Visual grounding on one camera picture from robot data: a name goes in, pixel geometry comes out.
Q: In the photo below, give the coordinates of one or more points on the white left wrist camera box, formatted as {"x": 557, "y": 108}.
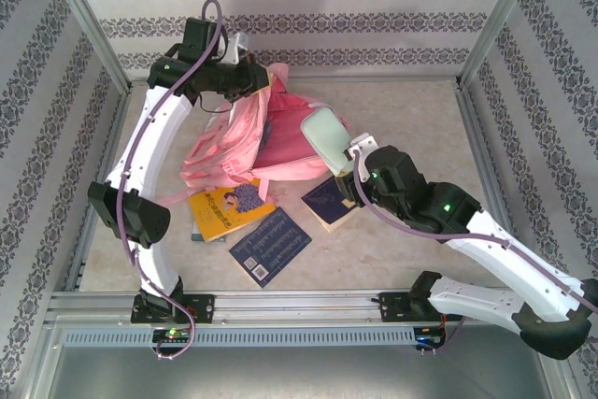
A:
{"x": 238, "y": 46}

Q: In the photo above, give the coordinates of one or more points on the aluminium frame post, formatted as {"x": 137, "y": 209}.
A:
{"x": 79, "y": 11}
{"x": 500, "y": 16}

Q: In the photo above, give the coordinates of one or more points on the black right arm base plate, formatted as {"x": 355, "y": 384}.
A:
{"x": 394, "y": 308}

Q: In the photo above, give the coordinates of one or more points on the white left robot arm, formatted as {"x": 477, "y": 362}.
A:
{"x": 163, "y": 146}

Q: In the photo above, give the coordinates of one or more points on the pink backpack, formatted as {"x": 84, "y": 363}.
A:
{"x": 224, "y": 137}

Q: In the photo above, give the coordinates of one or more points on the light green notebook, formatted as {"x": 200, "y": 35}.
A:
{"x": 327, "y": 137}

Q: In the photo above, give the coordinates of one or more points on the controller board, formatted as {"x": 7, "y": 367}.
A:
{"x": 170, "y": 334}
{"x": 430, "y": 338}

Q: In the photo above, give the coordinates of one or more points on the navy book with white text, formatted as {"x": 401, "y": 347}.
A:
{"x": 271, "y": 245}

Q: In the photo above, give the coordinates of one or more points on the aluminium table side rail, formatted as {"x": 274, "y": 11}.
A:
{"x": 116, "y": 128}
{"x": 486, "y": 161}

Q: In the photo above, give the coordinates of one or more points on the navy book with yellow label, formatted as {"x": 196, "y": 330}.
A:
{"x": 322, "y": 203}

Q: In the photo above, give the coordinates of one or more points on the aluminium table back rail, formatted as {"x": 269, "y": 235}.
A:
{"x": 374, "y": 80}

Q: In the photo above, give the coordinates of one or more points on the right controller board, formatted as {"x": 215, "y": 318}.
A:
{"x": 430, "y": 338}

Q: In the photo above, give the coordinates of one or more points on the left controller board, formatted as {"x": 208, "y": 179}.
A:
{"x": 170, "y": 334}

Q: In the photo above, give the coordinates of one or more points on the yellow cartoon cover book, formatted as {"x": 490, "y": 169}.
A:
{"x": 210, "y": 212}

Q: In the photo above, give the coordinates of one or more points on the grey metal sheet panel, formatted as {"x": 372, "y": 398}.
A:
{"x": 299, "y": 375}

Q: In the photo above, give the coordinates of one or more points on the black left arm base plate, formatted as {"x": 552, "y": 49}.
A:
{"x": 203, "y": 308}

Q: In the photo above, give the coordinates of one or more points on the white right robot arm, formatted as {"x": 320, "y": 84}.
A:
{"x": 467, "y": 298}

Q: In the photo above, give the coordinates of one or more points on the aluminium mounting rail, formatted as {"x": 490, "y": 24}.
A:
{"x": 299, "y": 308}

